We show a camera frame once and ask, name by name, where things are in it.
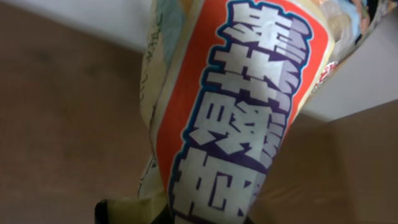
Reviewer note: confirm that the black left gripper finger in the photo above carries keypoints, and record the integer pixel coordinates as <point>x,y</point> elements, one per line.
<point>127,211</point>

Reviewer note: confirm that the yellow snack bag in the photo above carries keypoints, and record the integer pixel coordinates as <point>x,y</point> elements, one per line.
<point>222,81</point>

